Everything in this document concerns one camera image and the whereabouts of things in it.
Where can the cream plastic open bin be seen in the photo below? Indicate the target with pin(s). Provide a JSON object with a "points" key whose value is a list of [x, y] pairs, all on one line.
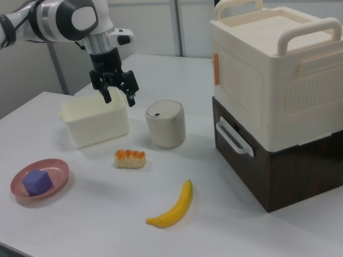
{"points": [[95, 120]]}

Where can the cream plastic storage box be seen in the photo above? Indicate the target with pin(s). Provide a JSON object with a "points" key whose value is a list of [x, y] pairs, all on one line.
{"points": [[276, 75]]}

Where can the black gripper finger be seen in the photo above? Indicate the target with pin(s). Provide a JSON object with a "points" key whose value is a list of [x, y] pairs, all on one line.
{"points": [[106, 95], [131, 88]]}

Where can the beige small lidded trash can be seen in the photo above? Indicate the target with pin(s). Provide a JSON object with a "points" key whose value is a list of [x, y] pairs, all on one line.
{"points": [[165, 124]]}

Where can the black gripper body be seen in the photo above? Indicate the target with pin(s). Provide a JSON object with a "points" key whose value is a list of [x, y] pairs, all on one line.
{"points": [[107, 67]]}

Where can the dark wood drawer cabinet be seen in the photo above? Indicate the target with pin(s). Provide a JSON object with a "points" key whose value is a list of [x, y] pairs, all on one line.
{"points": [[273, 166]]}

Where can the purple cube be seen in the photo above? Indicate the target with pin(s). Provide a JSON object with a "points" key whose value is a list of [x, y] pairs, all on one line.
{"points": [[37, 182]]}

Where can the yellow toy banana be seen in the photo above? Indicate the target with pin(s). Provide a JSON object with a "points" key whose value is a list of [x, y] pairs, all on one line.
{"points": [[174, 208]]}

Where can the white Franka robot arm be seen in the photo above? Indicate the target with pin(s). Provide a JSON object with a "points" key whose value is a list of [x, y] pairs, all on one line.
{"points": [[53, 21]]}

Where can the pink plastic plate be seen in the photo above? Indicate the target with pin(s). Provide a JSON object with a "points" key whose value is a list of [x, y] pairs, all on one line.
{"points": [[40, 180]]}

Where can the orange latch on storage box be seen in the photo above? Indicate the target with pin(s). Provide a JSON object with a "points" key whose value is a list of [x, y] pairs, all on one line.
{"points": [[216, 70]]}

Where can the toy bread with orange glaze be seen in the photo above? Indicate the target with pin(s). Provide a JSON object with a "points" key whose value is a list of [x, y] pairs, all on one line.
{"points": [[130, 159]]}

